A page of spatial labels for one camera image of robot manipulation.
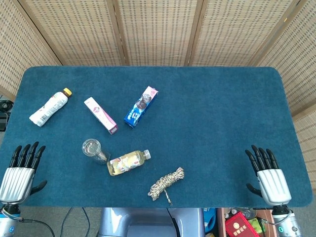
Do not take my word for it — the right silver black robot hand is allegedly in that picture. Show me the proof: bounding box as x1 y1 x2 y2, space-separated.
245 144 292 207

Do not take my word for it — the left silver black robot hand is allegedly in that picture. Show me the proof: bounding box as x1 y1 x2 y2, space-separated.
0 141 48 204

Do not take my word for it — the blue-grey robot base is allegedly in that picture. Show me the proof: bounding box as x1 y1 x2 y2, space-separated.
98 207 205 237

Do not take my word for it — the clear glass jar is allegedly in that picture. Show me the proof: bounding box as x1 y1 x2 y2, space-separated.
81 138 112 165

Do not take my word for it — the clear plastic bottle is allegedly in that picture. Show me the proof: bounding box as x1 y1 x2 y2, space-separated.
238 208 257 220

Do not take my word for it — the green snack packet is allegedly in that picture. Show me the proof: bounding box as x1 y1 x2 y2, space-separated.
248 217 267 234

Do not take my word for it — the red booklet with gold print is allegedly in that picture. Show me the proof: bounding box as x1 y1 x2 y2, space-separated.
225 212 255 237

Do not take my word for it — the wooden storage box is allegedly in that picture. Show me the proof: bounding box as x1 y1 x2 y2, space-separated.
216 207 278 237

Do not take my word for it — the blue plastic container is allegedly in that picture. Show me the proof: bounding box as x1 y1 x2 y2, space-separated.
203 207 217 234

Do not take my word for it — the blue table cloth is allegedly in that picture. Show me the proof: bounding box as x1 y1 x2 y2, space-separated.
0 66 313 208

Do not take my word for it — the white bottle with yellow cap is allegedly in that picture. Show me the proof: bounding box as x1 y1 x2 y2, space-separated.
29 88 73 127

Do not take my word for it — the pink and white carton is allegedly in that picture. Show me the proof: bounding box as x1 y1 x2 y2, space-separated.
83 97 119 135

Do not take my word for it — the yellow tea bottle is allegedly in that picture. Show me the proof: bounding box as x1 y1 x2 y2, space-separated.
106 149 152 177

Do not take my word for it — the blue cookie box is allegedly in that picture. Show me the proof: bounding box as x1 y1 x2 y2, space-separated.
123 85 159 129

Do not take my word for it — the bamboo folding screen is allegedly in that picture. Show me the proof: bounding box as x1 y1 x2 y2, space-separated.
0 0 316 190

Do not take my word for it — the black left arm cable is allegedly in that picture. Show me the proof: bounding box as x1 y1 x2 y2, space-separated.
18 216 55 237

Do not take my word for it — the black floor cable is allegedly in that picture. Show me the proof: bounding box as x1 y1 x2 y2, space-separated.
60 207 75 237
82 207 91 229

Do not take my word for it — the black device with cables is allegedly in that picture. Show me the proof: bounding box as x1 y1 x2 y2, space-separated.
0 100 13 132

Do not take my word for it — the coiled speckled rope bundle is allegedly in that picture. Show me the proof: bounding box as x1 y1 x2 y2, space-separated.
147 166 185 205

